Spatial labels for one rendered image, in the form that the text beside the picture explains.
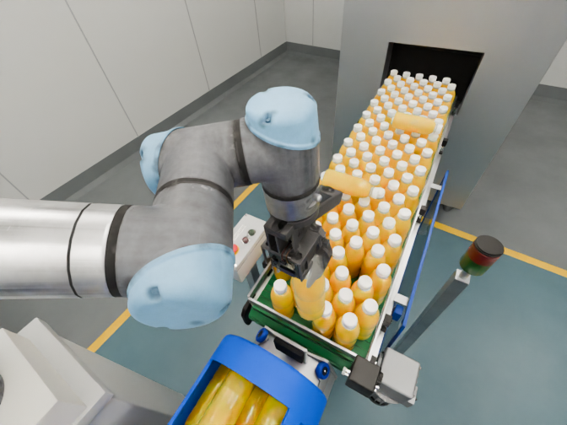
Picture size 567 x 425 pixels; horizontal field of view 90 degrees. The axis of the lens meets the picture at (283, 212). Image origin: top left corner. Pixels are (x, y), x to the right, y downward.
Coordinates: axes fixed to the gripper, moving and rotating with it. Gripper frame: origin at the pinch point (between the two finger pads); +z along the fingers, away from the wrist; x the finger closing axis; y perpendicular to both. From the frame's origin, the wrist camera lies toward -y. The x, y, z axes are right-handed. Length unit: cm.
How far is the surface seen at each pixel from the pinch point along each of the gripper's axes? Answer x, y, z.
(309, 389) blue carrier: 8.1, 15.7, 18.3
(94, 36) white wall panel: -273, -119, 13
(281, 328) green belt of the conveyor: -11.7, 1.3, 46.9
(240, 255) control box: -29.4, -6.4, 25.7
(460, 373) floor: 63, -51, 140
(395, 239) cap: 10.8, -35.8, 27.8
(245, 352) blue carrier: -5.9, 17.3, 13.9
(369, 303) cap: 11.4, -11.7, 27.8
